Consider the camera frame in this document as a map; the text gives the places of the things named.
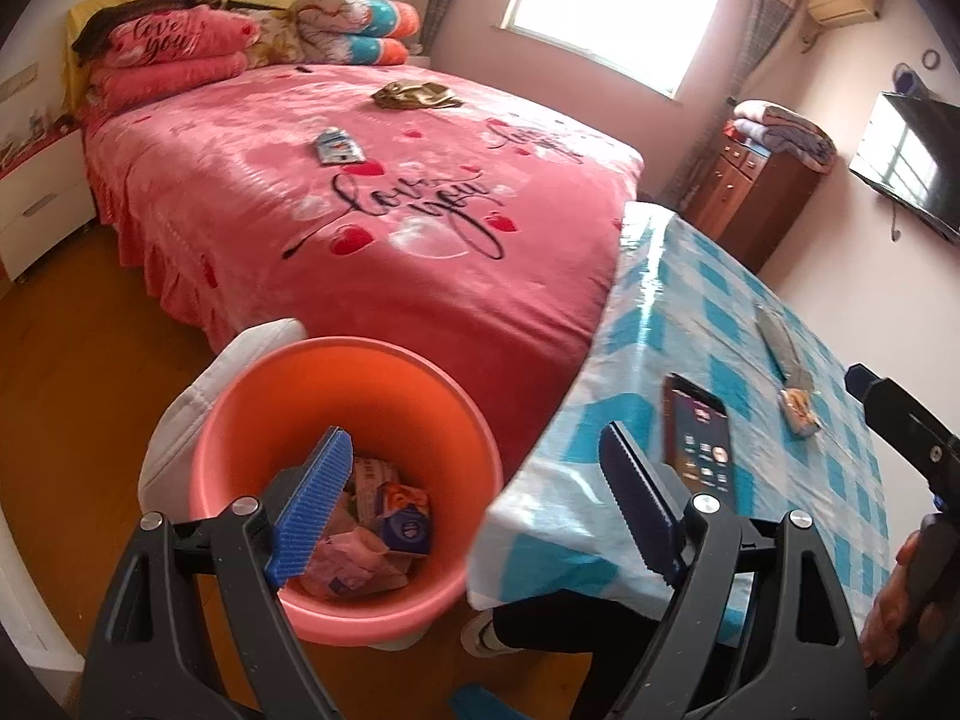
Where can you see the blue orange snack packet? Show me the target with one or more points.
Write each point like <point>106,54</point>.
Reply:
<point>405,521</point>

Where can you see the pink snack packet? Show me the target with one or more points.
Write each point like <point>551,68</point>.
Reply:
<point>352,562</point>

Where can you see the white red nightstand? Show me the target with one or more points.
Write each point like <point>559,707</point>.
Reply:
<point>37,202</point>

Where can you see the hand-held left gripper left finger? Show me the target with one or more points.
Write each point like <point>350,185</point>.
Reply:
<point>311,510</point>

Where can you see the dark brown cloth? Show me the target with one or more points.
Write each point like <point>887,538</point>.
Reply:
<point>150,4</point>

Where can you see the wall television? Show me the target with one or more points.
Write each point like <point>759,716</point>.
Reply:
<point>911,161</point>

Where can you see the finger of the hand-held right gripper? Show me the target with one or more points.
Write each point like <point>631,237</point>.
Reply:
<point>911,424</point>

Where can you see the brown wooden cabinet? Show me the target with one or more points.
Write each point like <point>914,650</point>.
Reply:
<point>757,202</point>

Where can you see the silver snack packet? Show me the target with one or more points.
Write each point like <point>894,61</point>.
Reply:
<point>776,337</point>

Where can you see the yellow bear print pillow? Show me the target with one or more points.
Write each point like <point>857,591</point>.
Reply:
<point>274,41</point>

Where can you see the blue white tube wrapper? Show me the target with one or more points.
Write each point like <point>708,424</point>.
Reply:
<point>337,146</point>

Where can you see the person's white shoe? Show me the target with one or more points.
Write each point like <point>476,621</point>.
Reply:
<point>480,634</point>

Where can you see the folded pink grey blanket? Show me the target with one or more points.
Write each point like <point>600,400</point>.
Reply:
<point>787,131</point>

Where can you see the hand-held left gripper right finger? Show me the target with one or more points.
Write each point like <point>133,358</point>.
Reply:
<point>637,502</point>

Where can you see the black smartphone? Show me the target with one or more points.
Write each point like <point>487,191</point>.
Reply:
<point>697,442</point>

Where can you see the colourful folded quilt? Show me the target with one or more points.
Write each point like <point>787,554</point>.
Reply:
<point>352,26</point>

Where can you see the blue wall ornament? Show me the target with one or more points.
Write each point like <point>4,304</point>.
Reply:
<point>906,79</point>

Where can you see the orange and blue snack wrapper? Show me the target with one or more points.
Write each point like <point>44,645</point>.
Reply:
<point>799,406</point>

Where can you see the blue white checked tablecloth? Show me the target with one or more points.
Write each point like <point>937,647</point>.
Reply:
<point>675,315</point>

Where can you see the olive green cloth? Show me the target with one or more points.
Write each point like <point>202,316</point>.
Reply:
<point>416,95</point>

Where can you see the white cloth beside bin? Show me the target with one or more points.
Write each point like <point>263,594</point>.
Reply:
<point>225,390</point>

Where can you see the window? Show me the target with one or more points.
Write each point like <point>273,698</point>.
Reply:
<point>622,7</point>

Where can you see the person's right hand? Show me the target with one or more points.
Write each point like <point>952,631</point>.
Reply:
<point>889,615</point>

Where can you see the blue flat object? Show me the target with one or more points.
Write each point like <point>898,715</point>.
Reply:
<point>484,703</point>

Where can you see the beige printed packet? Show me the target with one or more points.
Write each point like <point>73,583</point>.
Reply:
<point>371,476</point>

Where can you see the pink printed pillow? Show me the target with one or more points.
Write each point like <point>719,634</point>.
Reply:
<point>165,79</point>
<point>180,34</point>

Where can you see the person's black trouser leg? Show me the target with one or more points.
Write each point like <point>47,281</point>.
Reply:
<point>570,626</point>

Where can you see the pink plastic bucket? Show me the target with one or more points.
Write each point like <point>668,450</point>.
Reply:
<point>360,390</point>

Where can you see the bed with pink bedspread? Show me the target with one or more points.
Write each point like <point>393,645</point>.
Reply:
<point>225,187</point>

